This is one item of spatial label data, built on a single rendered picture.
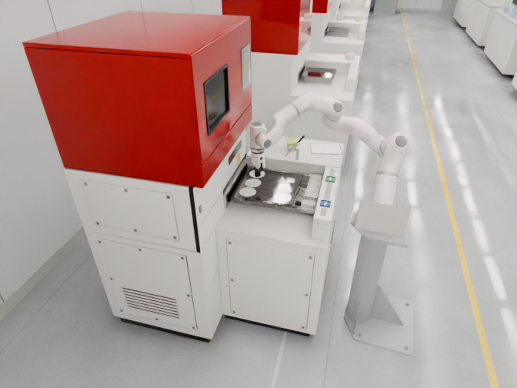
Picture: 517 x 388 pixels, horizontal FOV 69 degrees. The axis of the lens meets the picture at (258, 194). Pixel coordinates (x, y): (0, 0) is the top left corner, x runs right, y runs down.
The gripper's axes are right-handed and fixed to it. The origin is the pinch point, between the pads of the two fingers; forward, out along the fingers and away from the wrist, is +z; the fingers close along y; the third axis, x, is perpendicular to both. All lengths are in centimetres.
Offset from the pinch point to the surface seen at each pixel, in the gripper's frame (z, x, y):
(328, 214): 4, -17, -48
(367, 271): 51, -45, -57
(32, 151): 7, 122, 109
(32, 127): -8, 118, 114
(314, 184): 11.9, -34.6, -10.3
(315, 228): 11, -10, -48
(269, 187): 10.0, -6.5, -3.3
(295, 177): 9.9, -26.4, -0.4
